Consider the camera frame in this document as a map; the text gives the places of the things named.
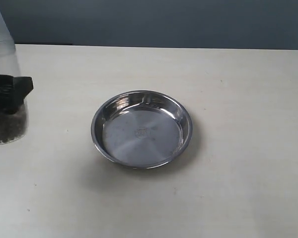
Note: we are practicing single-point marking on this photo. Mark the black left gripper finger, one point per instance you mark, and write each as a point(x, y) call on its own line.
point(11, 101)
point(6, 82)

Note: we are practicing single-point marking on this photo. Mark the clear plastic shaker bottle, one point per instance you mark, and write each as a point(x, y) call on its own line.
point(12, 126)

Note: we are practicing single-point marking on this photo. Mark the round stainless steel plate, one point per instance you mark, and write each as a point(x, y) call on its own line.
point(141, 129)

